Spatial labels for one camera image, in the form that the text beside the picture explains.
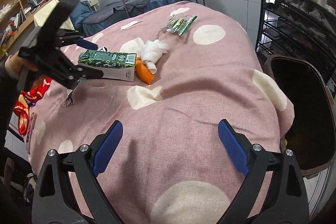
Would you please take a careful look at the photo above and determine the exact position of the dark brown trash bin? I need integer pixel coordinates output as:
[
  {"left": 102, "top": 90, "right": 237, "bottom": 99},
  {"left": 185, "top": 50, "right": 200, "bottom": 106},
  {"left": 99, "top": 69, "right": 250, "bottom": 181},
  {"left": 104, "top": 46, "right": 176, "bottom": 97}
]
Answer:
[{"left": 263, "top": 55, "right": 335, "bottom": 177}]

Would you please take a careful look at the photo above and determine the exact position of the person left hand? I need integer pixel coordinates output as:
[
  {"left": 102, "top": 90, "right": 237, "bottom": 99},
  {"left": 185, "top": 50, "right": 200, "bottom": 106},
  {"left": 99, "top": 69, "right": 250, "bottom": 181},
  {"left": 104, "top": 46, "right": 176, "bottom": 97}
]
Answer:
[{"left": 5, "top": 53, "right": 38, "bottom": 80}]

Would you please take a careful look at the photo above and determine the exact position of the blue grey bedding pile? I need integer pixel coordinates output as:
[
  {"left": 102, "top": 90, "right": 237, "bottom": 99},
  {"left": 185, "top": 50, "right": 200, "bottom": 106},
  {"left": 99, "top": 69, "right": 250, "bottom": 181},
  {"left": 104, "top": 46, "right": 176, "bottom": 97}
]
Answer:
[{"left": 70, "top": 0, "right": 187, "bottom": 37}]

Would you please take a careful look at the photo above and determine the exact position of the green drink carton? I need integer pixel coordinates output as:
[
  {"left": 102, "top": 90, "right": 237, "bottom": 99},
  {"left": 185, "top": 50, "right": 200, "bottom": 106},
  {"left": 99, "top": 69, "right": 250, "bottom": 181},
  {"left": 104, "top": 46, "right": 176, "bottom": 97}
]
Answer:
[{"left": 78, "top": 50, "right": 137, "bottom": 82}]

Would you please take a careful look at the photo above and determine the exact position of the orange peel piece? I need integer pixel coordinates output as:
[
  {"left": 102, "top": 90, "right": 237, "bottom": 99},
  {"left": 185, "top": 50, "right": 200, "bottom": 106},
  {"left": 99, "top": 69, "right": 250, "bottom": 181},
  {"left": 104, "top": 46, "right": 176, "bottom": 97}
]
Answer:
[{"left": 135, "top": 57, "right": 155, "bottom": 85}]

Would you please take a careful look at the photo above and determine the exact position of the white crumpled tissue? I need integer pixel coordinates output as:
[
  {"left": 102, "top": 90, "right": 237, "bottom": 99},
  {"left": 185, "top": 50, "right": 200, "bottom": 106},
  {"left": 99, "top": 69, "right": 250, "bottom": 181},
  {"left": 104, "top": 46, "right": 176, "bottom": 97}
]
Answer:
[{"left": 141, "top": 39, "right": 170, "bottom": 75}]

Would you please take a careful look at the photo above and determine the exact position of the green snack wrapper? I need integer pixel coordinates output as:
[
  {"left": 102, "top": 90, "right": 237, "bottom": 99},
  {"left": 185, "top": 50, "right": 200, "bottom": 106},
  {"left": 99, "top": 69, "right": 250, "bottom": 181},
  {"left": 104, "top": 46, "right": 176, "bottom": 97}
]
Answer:
[{"left": 161, "top": 15, "right": 198, "bottom": 36}]

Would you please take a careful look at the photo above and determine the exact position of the pink polka dot blanket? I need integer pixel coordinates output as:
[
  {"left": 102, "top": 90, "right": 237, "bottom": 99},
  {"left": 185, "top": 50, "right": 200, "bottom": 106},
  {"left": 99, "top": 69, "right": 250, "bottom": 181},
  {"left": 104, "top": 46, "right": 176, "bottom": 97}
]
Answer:
[{"left": 29, "top": 2, "right": 294, "bottom": 223}]

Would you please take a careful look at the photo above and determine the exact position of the black wire shelf cart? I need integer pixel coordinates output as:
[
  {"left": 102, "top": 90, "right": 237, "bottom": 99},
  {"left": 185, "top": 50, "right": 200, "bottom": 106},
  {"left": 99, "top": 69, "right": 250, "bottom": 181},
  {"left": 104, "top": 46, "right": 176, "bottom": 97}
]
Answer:
[{"left": 255, "top": 0, "right": 335, "bottom": 81}]

